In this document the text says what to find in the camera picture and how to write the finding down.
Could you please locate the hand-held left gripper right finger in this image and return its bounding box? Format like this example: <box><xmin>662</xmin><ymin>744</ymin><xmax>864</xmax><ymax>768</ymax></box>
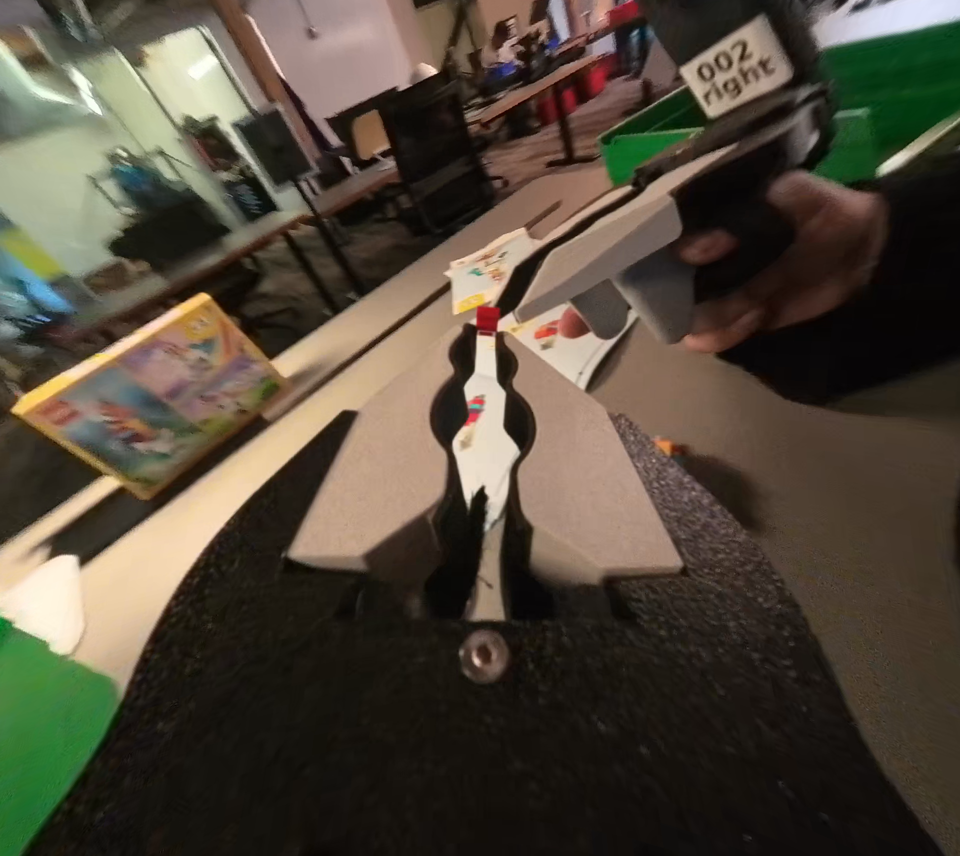
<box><xmin>498</xmin><ymin>332</ymin><xmax>685</xmax><ymax>619</ymax></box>

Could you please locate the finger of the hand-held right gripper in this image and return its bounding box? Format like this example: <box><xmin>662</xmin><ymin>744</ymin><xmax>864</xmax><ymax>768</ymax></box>
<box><xmin>516</xmin><ymin>145</ymin><xmax>741</xmax><ymax>296</ymax></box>
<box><xmin>513</xmin><ymin>194</ymin><xmax>684</xmax><ymax>326</ymax></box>

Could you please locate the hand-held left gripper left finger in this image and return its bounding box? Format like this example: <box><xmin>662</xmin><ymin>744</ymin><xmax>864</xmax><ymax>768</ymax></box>
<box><xmin>287</xmin><ymin>329</ymin><xmax>481</xmax><ymax>619</ymax></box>

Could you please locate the pale blue instruction booklet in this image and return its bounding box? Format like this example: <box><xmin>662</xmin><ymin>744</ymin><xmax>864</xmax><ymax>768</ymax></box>
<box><xmin>453</xmin><ymin>304</ymin><xmax>640</xmax><ymax>523</ymax></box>

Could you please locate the yellow lego box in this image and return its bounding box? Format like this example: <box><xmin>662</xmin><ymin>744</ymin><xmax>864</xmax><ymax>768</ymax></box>
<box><xmin>11</xmin><ymin>292</ymin><xmax>288</xmax><ymax>502</ymax></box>

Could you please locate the person's right hand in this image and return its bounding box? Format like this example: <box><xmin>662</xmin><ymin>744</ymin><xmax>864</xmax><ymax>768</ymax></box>
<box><xmin>558</xmin><ymin>169</ymin><xmax>891</xmax><ymax>356</ymax></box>

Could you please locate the white instruction leaflet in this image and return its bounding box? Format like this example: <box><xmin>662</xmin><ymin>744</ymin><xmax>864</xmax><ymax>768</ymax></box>
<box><xmin>447</xmin><ymin>231</ymin><xmax>535</xmax><ymax>316</ymax></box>

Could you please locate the wooden table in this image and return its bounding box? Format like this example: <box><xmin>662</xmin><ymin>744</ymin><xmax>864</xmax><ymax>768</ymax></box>
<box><xmin>71</xmin><ymin>207</ymin><xmax>369</xmax><ymax>332</ymax></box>
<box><xmin>468</xmin><ymin>53</ymin><xmax>624</xmax><ymax>169</ymax></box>

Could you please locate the black office chair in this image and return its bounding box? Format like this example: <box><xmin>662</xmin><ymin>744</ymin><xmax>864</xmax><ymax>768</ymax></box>
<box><xmin>381</xmin><ymin>79</ymin><xmax>510</xmax><ymax>236</ymax></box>

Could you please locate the black screen on stand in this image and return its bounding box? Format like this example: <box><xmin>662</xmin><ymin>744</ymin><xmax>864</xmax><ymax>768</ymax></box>
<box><xmin>231</xmin><ymin>106</ymin><xmax>316</xmax><ymax>188</ymax></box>

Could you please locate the black shelf rack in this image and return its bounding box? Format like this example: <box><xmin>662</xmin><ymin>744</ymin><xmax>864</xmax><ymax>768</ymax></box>
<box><xmin>86</xmin><ymin>147</ymin><xmax>226</xmax><ymax>257</ymax></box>

